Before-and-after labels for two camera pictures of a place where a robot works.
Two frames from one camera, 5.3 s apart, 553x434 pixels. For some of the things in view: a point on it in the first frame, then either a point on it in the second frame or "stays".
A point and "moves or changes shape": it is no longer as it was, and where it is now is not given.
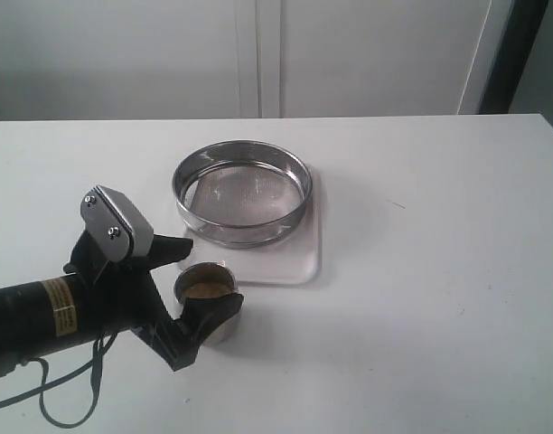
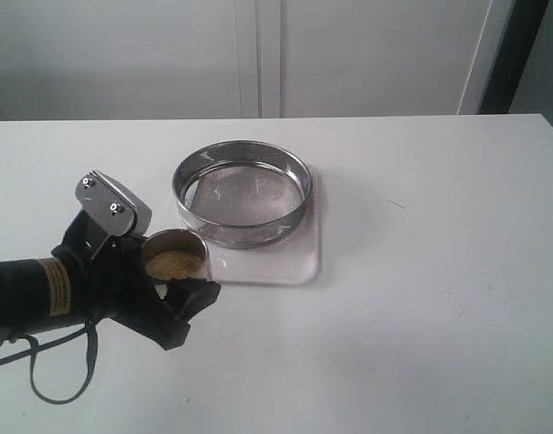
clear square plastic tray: x=294 y=259 stays
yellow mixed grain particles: x=208 y=290 moves or changes shape
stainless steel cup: x=210 y=279 moves or changes shape
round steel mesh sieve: x=240 y=193 stays
